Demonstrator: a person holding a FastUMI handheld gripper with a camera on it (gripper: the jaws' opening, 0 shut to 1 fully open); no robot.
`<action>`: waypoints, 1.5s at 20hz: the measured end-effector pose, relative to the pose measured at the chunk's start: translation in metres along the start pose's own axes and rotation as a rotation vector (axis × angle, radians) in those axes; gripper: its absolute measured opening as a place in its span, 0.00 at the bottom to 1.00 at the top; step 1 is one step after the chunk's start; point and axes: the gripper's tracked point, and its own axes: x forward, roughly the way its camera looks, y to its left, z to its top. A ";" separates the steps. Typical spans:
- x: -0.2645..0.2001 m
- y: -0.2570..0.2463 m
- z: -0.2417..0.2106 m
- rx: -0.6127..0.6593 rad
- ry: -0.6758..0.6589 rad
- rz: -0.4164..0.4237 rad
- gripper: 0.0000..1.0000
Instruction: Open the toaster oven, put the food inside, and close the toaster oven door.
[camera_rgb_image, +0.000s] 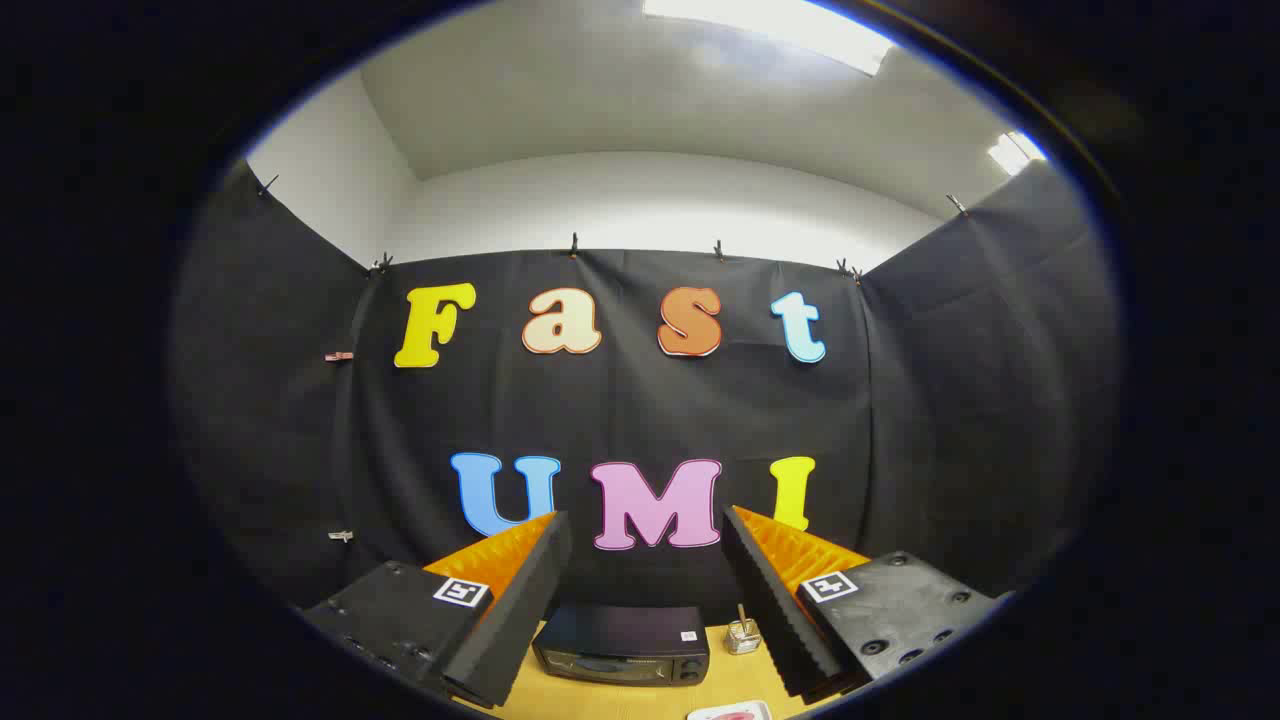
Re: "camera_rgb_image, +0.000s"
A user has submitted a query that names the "row of black clips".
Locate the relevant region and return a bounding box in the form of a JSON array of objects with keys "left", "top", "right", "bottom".
[{"left": 255, "top": 172, "right": 971, "bottom": 283}]

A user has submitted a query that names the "black toaster oven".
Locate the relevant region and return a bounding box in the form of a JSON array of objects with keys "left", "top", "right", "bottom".
[{"left": 532, "top": 604, "right": 711, "bottom": 687}]

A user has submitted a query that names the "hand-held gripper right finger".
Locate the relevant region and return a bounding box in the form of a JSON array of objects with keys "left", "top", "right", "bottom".
[{"left": 722, "top": 505, "right": 1001, "bottom": 706}]

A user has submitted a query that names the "glass jar with stick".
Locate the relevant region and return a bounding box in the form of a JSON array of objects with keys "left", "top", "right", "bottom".
[{"left": 724, "top": 604, "right": 763, "bottom": 656}]

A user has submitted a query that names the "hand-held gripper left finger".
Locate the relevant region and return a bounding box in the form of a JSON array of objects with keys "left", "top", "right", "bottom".
[{"left": 300, "top": 510, "right": 573, "bottom": 711}]

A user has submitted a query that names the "large ceiling light panel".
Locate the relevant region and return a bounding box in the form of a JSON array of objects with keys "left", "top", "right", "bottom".
[{"left": 642, "top": 0, "right": 896, "bottom": 77}]

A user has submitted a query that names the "small ceiling light panel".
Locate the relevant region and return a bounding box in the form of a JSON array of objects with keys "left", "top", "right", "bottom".
[{"left": 988, "top": 130, "right": 1047, "bottom": 177}]

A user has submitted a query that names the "black backdrop cloth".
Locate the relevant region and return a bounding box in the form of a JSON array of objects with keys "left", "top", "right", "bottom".
[{"left": 170, "top": 160, "right": 1121, "bottom": 626}]

